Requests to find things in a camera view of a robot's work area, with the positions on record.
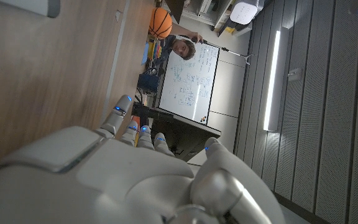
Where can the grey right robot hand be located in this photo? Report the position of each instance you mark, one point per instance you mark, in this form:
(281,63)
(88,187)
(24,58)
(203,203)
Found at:
(110,180)

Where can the reacher grabber stick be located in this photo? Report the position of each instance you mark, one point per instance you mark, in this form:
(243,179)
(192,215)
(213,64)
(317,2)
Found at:
(228,50)

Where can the large written-on whiteboard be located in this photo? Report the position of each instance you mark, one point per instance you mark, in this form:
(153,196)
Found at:
(186,87)

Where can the orange box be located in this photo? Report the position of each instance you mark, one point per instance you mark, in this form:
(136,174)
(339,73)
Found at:
(135,120)

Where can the black desk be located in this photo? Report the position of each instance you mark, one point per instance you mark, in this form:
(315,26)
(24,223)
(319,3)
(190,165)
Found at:
(182,137)

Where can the grey ceiling sensor box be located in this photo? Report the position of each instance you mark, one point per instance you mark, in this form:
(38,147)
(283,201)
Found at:
(294,74)

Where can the dark blue bag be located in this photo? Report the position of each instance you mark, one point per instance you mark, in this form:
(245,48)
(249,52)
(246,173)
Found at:
(148,82)

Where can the long ceiling light strip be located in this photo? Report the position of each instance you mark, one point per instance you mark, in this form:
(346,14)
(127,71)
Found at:
(273,77)

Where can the white perforated box device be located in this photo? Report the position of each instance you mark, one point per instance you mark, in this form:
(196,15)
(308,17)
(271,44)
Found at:
(244,12)

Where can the yellow box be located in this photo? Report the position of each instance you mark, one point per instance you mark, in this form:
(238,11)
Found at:
(229,30)

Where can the blue sheet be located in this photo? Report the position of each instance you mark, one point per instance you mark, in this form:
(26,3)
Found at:
(145,53)

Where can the colourful striped stack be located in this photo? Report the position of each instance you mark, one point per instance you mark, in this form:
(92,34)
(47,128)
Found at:
(155,49)

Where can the person in dark shirt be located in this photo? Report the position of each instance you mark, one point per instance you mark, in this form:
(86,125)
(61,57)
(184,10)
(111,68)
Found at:
(183,48)

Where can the white shelf cabinet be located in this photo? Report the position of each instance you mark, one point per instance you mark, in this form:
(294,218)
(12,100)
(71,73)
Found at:
(204,9)

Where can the pale sticker on table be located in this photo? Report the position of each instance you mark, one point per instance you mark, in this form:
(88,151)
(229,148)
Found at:
(118,15)

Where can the orange basketball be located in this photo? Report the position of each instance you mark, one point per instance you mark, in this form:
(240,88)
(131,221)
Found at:
(160,22)

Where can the dark triangular panel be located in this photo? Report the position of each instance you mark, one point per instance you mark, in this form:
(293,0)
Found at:
(175,7)

